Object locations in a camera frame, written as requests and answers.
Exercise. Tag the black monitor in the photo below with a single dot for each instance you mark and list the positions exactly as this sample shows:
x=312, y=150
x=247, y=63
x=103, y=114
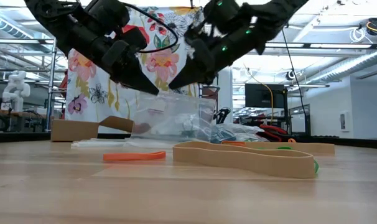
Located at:
x=263, y=96

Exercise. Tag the dark background equipment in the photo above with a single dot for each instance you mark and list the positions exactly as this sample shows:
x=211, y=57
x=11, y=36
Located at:
x=222, y=113

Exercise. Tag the round black ceiling fixture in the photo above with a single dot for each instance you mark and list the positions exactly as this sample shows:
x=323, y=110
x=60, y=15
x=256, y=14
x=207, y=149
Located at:
x=290, y=75

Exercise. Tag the small green rubber band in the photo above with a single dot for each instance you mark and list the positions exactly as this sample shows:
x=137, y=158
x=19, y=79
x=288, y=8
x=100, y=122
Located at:
x=284, y=147

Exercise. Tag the small orange rubber band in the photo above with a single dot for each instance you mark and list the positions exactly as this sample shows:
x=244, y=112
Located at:
x=291, y=140

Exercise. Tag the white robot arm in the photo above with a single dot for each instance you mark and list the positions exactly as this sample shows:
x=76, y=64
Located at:
x=15, y=90

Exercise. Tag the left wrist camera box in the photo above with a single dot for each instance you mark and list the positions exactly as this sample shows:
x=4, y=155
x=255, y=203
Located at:
x=115, y=53

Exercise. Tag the black table frame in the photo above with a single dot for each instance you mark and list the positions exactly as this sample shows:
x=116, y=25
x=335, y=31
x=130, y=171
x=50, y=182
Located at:
x=20, y=137

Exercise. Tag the background workbench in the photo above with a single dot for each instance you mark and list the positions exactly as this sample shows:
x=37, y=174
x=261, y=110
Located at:
x=20, y=113

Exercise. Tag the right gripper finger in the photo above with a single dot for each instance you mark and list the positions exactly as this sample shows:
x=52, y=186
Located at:
x=191, y=77

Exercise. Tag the large tan rubber band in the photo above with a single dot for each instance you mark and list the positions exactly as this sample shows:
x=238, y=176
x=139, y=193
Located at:
x=238, y=160

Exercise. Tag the black red work glove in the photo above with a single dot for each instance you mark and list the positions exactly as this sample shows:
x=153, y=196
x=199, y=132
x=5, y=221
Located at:
x=271, y=128

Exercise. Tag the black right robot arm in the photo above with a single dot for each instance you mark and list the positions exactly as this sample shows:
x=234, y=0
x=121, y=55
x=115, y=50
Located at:
x=269, y=18

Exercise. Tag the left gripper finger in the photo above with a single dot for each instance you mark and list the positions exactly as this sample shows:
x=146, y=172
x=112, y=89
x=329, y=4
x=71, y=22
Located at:
x=135, y=77

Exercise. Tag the open cardboard box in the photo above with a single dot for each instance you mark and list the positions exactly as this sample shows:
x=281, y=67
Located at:
x=73, y=130

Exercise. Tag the white floral cloth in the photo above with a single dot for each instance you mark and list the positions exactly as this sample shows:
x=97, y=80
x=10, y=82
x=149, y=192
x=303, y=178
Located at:
x=82, y=77

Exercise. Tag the white wall panel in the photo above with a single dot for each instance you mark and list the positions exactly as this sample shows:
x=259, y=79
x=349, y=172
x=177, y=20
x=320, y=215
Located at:
x=343, y=121

